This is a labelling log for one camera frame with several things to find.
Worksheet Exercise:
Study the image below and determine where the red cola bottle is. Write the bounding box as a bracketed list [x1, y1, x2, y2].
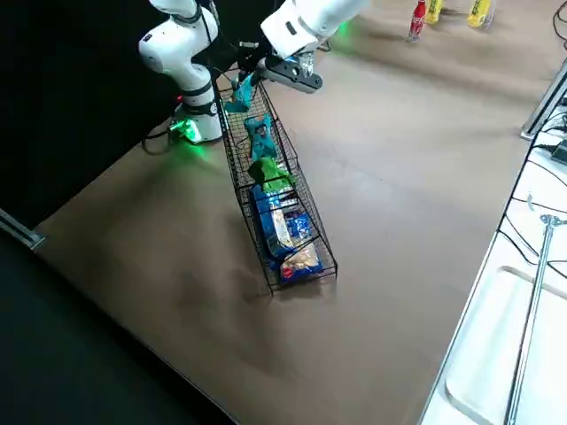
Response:
[407, 0, 428, 44]

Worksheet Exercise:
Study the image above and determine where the aluminium frame rail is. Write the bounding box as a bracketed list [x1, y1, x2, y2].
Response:
[0, 207, 45, 250]

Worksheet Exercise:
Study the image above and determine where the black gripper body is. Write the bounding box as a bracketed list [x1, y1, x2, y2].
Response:
[259, 56, 324, 95]

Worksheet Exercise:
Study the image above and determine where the teal chips packet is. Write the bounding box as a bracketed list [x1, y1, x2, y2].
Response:
[222, 73, 263, 115]
[245, 112, 279, 161]

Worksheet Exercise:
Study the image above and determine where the yellow label tea bottle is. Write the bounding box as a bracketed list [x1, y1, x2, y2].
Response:
[468, 0, 495, 30]
[424, 0, 445, 25]

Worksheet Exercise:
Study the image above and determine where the blue biscuit packet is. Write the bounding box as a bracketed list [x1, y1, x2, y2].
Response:
[250, 185, 296, 263]

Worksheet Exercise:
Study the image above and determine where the aluminium profile post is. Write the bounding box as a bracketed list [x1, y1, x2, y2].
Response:
[520, 57, 567, 141]

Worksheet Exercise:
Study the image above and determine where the silver metal rod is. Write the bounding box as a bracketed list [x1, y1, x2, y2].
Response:
[503, 213, 560, 425]

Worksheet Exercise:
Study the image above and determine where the blue windowed snack bag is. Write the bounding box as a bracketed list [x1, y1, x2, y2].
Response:
[277, 211, 324, 284]

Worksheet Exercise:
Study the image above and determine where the black wire shelf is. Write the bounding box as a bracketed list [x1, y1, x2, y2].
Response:
[212, 66, 340, 296]

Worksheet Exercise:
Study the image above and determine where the black base cable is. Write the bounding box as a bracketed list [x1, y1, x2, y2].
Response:
[141, 121, 185, 157]

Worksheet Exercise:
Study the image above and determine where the green chips packet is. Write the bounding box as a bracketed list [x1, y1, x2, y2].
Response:
[246, 157, 297, 194]

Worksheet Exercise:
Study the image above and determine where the white plastic tray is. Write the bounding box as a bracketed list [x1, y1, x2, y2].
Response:
[445, 265, 567, 425]

